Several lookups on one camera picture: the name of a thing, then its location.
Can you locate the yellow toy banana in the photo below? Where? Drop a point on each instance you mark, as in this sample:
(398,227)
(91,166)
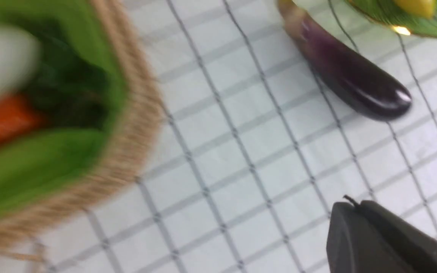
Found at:
(419,8)

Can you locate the green glass leaf plate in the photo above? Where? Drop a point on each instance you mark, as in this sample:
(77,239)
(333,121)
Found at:
(388,14)

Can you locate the orange toy carrot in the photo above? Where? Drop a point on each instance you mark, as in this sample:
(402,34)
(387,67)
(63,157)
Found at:
(66,91)

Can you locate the green toy bitter gourd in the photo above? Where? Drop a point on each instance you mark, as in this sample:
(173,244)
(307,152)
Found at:
(44,162)

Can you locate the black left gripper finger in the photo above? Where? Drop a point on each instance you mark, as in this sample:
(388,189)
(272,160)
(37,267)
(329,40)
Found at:
(365,237)

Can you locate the white toy radish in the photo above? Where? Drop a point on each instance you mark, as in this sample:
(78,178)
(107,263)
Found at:
(20,55)

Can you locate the woven rattan basket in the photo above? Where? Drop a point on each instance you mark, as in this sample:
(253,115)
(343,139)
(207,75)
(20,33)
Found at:
(100,33)

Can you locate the white grid tablecloth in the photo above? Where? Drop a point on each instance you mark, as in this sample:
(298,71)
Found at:
(255,150)

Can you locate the purple toy eggplant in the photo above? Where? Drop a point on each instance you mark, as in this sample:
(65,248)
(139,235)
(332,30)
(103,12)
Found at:
(358,82)

